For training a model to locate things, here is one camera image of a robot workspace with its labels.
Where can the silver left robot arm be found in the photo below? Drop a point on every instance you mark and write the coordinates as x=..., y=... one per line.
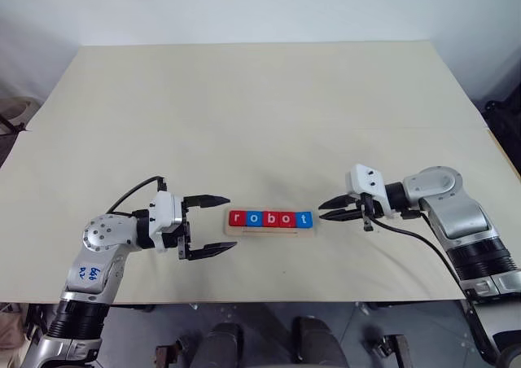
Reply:
x=106, y=233

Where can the black bag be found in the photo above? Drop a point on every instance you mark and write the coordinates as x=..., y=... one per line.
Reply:
x=506, y=132

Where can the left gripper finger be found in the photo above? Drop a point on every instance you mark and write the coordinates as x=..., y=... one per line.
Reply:
x=205, y=202
x=211, y=251

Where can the beige table cloth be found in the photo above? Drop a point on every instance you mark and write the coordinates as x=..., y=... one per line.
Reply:
x=252, y=119

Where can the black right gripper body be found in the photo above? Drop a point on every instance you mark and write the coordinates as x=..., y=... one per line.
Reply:
x=372, y=209

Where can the wooden letter tray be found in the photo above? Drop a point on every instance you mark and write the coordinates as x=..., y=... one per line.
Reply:
x=268, y=231

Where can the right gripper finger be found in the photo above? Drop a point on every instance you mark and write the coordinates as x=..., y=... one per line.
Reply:
x=342, y=202
x=344, y=215

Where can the dark rounded shape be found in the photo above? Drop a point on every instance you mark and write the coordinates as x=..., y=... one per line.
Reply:
x=321, y=343
x=224, y=345

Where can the red letter r block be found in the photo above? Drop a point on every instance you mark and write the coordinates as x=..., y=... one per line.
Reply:
x=237, y=218

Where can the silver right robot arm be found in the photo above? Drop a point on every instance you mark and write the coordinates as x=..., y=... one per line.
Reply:
x=460, y=217

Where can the blue letter o block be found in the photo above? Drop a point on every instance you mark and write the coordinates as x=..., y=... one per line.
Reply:
x=254, y=218

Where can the blue letter t block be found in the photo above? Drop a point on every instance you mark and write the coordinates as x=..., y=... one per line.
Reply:
x=303, y=219

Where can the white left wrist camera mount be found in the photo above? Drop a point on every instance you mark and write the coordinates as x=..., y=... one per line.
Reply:
x=165, y=211

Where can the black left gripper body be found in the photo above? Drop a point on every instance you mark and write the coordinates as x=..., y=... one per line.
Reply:
x=185, y=233

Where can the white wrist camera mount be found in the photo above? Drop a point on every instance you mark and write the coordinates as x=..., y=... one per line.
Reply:
x=165, y=211
x=368, y=180

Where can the red letter b block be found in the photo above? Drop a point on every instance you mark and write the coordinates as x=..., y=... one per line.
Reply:
x=270, y=219

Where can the brown metal bracket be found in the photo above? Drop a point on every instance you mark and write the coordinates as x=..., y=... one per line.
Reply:
x=395, y=349
x=167, y=356

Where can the red letter o block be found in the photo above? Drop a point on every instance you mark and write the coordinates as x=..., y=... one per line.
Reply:
x=287, y=219

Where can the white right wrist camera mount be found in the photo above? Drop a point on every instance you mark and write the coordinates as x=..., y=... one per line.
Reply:
x=368, y=180

